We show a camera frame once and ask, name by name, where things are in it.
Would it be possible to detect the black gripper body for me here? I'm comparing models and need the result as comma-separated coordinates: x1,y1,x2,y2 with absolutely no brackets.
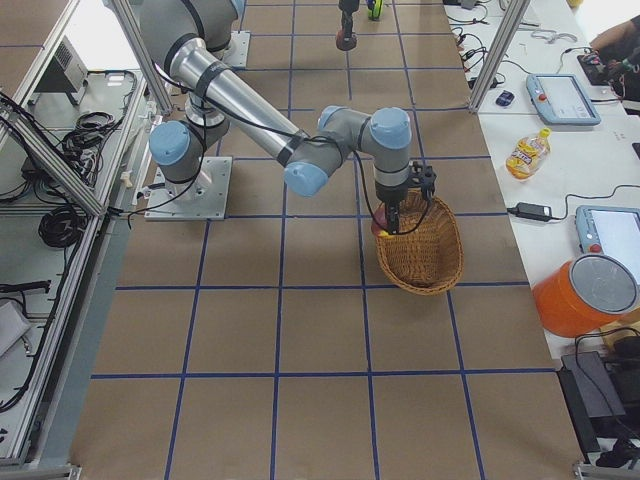
375,182,408,204
338,0,359,14

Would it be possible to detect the red yellow apple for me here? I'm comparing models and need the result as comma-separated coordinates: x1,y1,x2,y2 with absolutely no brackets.
370,204,390,238

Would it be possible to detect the dark red apple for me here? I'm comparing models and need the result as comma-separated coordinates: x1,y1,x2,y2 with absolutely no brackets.
335,29,357,51

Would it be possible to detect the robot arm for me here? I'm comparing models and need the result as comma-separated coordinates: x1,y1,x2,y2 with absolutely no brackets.
139,0,411,234

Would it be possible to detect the wicker basket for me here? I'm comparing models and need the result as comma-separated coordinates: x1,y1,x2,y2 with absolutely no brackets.
374,189,464,295

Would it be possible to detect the green apple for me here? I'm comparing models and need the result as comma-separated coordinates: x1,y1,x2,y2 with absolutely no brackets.
366,0,383,21

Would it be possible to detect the orange juice bottle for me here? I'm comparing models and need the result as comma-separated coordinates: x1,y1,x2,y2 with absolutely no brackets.
505,127,552,180

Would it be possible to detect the black power adapter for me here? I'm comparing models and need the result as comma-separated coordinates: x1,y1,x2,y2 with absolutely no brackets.
507,202,557,222

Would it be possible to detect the dark blue pouch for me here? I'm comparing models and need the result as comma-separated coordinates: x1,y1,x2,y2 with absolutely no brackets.
495,90,515,107

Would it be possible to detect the teach pendant tablet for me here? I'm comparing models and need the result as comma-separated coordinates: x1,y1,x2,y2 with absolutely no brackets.
575,205,639,260
525,74,601,126

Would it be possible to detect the orange bucket with grey lid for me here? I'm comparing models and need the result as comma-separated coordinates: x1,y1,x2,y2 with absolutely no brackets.
533,254,639,338

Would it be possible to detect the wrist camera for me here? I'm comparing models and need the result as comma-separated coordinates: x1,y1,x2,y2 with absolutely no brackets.
409,161,437,202

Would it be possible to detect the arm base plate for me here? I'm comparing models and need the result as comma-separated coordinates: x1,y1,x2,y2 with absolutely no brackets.
143,156,233,221
214,30,251,70

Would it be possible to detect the aluminium frame post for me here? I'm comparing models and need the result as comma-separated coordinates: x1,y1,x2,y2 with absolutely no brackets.
468,0,530,113

